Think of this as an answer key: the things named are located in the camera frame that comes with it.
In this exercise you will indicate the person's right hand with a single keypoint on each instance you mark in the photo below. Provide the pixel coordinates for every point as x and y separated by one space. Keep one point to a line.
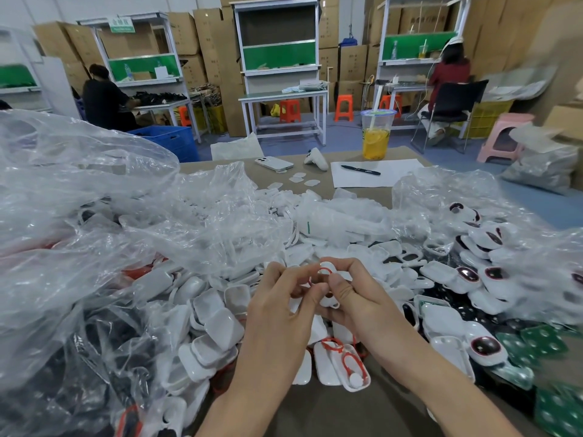
369 314

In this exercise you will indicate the person's left hand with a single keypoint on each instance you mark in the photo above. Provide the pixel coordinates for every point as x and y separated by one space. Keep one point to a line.
275 318

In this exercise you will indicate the person's right thumb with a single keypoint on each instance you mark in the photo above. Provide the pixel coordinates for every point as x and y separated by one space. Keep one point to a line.
340 292

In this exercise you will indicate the person's left thumb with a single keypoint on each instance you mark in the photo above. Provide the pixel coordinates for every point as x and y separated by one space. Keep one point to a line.
304 291

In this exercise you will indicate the small white red-ringed toy part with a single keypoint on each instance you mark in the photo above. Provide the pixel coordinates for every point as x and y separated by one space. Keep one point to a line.
324 273

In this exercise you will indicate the person's right forearm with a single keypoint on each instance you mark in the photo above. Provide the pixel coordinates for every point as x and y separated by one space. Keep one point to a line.
437 395

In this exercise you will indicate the person's left forearm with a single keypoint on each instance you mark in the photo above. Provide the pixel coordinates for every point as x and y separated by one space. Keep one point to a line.
255 395

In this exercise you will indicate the pile of white plastic cases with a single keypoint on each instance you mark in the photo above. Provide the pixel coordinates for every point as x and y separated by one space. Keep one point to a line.
319 250

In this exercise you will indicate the white tray with red stethoscope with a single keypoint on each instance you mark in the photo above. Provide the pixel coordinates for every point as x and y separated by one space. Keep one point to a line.
347 366

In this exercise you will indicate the small white sticker pads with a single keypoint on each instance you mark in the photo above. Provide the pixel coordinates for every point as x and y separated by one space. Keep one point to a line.
299 178

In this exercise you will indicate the black pen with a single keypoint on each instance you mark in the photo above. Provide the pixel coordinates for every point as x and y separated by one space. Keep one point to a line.
360 170

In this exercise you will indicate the white paper sheet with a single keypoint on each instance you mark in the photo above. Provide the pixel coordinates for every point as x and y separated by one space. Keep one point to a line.
378 173

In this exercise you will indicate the white smartphone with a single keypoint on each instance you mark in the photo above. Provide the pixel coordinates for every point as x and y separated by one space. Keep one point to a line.
273 163

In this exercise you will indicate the white handheld controller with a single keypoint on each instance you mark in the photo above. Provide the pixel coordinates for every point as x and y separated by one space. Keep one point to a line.
316 158

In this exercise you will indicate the clear bag of mirror cases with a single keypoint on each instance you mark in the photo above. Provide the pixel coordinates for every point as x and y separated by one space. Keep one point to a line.
492 250

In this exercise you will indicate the white plastic bag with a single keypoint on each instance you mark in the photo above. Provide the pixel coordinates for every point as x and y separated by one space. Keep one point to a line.
237 148

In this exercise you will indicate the plastic cup of yellow drink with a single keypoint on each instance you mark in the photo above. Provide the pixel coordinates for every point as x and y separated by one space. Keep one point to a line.
376 136

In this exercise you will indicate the orange plastic stool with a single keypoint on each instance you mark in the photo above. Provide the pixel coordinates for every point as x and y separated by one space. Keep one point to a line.
290 110
184 116
391 104
344 107

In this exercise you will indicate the blue plastic crate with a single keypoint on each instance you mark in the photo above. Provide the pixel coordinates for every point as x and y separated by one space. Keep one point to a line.
168 141

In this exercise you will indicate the black chair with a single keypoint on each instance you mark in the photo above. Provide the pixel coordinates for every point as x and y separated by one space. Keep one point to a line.
452 109

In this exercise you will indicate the large clear plastic bag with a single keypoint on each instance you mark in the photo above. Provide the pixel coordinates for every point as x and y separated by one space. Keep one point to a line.
91 232

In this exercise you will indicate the pile of green dotted sheets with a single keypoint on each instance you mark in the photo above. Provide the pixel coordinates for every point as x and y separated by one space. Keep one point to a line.
546 373

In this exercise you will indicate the pink plastic stool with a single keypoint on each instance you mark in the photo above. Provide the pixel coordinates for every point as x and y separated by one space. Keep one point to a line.
503 136

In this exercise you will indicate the yellow plastic crate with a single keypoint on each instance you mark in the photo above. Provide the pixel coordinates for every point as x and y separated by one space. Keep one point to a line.
488 117

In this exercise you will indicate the white workbench with dark panel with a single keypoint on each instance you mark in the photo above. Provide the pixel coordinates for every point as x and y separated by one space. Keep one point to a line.
280 63

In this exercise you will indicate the grey filled plastic bag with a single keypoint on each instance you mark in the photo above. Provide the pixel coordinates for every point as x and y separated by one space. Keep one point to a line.
542 166

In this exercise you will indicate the stacks of cardboard boxes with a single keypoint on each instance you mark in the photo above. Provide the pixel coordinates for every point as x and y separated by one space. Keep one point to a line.
214 54

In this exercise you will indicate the white workbench with drink cup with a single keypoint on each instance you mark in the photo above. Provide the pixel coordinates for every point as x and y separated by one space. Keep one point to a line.
410 45

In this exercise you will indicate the white workbench with green sign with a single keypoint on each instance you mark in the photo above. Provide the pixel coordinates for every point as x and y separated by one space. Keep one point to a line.
141 63

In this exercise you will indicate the clear water bottle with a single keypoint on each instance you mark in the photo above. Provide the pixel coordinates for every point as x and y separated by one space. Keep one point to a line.
129 71

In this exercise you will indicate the green and white sign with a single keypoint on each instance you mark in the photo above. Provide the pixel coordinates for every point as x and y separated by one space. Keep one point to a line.
121 25

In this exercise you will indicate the white workbench with green board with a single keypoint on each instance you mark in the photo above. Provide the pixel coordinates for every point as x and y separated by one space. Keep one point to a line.
18 77

